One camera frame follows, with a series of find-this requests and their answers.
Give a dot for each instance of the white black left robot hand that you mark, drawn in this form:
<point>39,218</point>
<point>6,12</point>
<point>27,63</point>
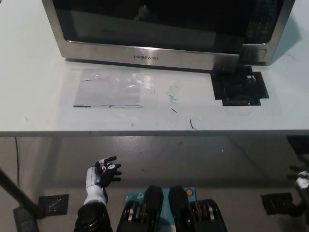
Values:
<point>96,178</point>

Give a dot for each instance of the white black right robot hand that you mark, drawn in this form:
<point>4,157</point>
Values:
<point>303,178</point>

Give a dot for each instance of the stainless steel microwave oven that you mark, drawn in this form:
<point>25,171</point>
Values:
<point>144,52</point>

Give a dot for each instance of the black floor tape marker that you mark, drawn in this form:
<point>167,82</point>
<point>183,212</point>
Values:
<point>277,203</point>
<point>53,204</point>

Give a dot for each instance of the black slanted stand pole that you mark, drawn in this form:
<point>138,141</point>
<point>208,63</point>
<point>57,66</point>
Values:
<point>17,191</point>

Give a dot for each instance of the large clear plastic tape sheet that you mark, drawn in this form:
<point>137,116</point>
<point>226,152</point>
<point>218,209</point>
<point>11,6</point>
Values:
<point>108,88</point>

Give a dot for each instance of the black tape patch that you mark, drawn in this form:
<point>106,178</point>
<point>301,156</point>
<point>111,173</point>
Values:
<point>237,91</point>

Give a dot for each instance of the small clear tape piece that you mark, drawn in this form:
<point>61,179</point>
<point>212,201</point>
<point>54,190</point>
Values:
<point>174,91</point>

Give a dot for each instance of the black stand base plate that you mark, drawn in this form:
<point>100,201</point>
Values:
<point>25,221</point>

